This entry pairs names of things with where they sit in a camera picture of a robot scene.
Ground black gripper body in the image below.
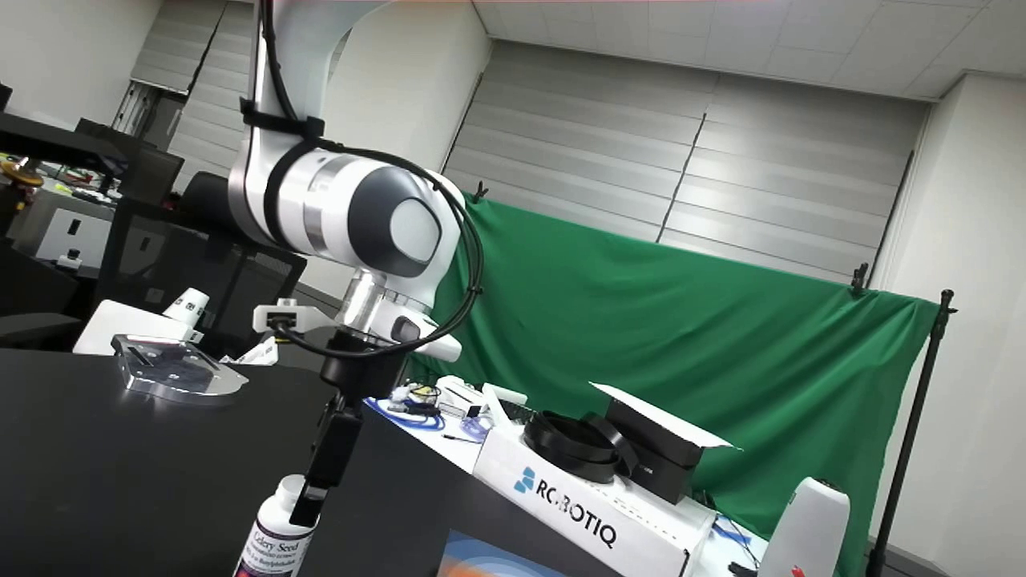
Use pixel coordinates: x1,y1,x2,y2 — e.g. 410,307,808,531
317,325,408,417

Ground white bottle with label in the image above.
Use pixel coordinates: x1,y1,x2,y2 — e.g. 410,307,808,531
230,472,320,577

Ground white small parts pile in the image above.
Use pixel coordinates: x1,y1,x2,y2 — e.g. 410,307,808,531
434,371,531,445

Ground clear plastic container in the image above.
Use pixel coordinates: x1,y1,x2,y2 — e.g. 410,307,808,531
109,331,251,400

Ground white angular machine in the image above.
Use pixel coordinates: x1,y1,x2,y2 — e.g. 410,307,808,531
71,285,215,359

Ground white Robotiq cardboard box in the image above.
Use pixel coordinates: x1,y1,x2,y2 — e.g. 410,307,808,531
472,417,695,577

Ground black monitor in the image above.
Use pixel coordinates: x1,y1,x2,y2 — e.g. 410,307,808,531
71,116,186,208

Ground black box with white lid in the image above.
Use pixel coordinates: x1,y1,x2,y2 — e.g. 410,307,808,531
590,378,736,507

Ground white storage cabinet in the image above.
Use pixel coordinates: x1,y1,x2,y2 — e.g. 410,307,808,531
31,206,118,273

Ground green backdrop cloth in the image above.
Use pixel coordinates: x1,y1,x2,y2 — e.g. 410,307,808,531
408,191,942,577

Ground white rounded plastic device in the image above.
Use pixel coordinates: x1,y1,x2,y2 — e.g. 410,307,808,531
757,474,854,577

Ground black backdrop stand pole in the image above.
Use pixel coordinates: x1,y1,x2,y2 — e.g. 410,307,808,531
864,285,961,577

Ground blue cable bundle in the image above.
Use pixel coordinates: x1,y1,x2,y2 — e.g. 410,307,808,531
367,388,449,434

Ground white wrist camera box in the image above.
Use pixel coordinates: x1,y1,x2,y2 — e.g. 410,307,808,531
251,300,327,339

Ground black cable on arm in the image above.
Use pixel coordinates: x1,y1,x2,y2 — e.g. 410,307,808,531
240,0,483,361

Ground black coiled strap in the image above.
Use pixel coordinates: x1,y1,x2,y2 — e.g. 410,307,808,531
518,408,634,485

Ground black cable strap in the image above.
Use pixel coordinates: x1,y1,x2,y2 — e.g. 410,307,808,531
238,97,327,144

